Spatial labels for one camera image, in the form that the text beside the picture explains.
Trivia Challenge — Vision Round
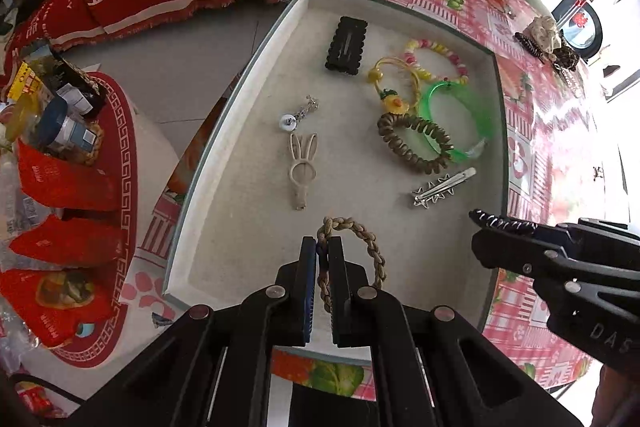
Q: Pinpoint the pastel bead bracelet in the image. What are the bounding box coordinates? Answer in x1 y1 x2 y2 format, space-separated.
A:
402 38 471 86

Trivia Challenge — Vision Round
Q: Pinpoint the white jewelry tray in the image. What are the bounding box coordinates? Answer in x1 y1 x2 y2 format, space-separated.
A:
162 0 511 361

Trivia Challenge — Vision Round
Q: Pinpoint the silver chain necklace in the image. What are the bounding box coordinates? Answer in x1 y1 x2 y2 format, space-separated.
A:
562 67 587 98

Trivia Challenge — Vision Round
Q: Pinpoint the beige rabbit hair clip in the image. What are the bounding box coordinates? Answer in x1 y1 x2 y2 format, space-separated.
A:
287 132 320 212

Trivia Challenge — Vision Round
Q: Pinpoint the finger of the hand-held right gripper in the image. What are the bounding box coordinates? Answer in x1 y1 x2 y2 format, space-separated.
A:
472 229 562 277
510 217 640 260

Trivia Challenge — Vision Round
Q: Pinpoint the silver star hair clip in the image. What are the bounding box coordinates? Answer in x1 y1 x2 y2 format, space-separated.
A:
411 167 478 210

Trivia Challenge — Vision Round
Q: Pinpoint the jar with blue lid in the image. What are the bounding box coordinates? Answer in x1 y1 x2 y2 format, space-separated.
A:
37 97 99 158

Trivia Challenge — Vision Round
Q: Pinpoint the leopard print scrunchie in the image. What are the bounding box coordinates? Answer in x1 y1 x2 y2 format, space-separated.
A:
550 44 581 74

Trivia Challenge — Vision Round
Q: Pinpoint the black cable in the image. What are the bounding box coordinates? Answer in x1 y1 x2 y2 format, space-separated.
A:
10 372 72 414

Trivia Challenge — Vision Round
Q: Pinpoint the round white side table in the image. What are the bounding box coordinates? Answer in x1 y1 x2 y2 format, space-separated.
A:
0 71 184 414

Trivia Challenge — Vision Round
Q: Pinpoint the person's right forearm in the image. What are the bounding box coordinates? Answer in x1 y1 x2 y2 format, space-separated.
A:
590 364 640 427

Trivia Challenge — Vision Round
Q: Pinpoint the yellow duck hair tie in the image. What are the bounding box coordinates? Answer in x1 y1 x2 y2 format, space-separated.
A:
368 56 424 116

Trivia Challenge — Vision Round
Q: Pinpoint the yellow packet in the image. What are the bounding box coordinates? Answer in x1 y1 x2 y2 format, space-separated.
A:
7 62 42 102

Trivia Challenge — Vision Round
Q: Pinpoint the green translucent bangle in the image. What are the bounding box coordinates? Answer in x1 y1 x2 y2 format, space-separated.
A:
417 79 498 162

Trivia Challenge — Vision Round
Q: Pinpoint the brown spiral hair tie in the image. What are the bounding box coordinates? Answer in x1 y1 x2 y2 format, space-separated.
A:
376 112 453 176

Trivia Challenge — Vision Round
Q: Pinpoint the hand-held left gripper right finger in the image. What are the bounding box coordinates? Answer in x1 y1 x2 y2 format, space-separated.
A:
327 236 586 427

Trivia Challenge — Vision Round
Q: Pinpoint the black scalloped hair clip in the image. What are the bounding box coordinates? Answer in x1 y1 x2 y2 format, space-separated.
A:
324 16 370 76

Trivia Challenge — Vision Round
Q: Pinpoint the round black decorative plate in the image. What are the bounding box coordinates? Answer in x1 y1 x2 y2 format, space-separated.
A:
550 0 604 60

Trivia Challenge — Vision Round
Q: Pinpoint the black spiral hair tie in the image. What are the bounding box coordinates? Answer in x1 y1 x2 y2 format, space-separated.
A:
515 32 546 64

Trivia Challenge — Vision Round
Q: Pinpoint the black packet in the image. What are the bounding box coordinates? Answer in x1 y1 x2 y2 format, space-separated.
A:
50 54 109 118

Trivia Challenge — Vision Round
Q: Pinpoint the red patterned round mat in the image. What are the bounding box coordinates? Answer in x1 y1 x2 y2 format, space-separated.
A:
45 72 139 369

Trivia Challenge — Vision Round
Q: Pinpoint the white polka-dot scrunchie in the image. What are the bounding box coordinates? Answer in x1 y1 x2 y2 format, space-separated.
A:
529 16 564 56

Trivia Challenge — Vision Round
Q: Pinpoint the silver round charm with chain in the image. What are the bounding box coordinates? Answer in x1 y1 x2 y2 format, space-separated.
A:
277 95 321 132

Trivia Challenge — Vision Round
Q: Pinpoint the strawberry print pink tablecloth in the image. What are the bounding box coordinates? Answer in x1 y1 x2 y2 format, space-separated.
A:
135 0 623 403

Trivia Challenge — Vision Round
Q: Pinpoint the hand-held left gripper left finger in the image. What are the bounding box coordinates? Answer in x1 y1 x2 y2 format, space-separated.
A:
65 235 319 427

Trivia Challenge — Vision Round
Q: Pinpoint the red snack packet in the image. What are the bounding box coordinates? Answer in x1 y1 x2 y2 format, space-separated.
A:
0 267 117 349
17 141 124 214
10 214 127 269

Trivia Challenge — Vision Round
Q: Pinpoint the beige braided hair tie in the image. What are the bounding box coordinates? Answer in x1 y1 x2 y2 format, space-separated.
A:
316 215 387 316

